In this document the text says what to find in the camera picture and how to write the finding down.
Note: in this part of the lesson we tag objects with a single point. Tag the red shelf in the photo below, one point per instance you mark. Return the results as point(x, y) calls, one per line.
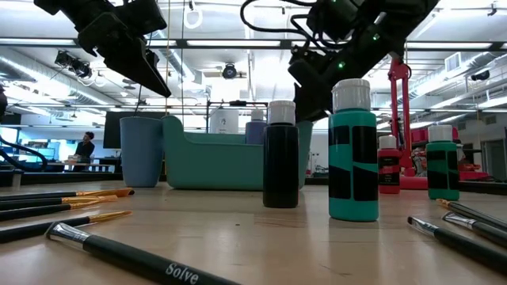
point(420, 134)

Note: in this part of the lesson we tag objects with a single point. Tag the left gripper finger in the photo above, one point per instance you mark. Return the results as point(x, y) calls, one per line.
point(155, 59)
point(126, 59)

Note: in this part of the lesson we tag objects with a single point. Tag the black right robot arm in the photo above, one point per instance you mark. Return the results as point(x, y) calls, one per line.
point(396, 23)

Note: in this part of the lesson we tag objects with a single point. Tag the black overhead camera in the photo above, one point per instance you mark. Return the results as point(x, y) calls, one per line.
point(229, 71)

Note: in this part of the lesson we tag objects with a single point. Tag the blue-grey plastic cup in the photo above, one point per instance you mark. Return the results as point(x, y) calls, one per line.
point(140, 154)

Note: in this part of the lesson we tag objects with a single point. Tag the black aluminium table frame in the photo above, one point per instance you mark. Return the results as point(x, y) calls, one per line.
point(79, 178)

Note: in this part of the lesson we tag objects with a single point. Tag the white bucket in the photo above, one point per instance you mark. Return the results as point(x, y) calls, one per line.
point(223, 120)

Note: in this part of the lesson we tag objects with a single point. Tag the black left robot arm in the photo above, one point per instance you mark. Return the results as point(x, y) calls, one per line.
point(2, 103)

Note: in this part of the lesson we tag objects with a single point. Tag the black paintbrush Solve print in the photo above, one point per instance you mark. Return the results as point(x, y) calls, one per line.
point(119, 253)

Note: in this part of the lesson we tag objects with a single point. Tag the large purple paint bottle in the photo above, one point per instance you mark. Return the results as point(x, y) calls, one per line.
point(255, 132)

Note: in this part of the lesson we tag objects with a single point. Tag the dark green paint bottle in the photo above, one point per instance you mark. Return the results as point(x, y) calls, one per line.
point(443, 174)

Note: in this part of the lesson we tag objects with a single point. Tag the small teal paint bottle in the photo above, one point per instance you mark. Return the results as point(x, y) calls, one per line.
point(352, 158)

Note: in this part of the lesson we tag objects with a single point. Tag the small red paint bottle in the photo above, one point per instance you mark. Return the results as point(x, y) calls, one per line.
point(389, 170)

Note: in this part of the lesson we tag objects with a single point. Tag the black monitor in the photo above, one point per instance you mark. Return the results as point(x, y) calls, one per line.
point(111, 130)

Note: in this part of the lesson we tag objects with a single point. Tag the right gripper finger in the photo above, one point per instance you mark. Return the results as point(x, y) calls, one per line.
point(313, 103)

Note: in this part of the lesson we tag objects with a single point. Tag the small black paint bottle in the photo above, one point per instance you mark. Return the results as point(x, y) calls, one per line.
point(280, 166)

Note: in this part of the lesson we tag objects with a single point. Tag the teal plastic bin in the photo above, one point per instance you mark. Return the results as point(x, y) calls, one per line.
point(214, 166)

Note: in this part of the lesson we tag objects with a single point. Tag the person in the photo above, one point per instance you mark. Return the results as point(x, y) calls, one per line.
point(84, 150)

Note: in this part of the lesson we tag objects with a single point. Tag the red desk lamp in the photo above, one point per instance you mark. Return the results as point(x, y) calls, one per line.
point(398, 118)

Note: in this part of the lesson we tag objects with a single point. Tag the black overhead frame beam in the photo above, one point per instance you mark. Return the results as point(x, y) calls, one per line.
point(181, 43)

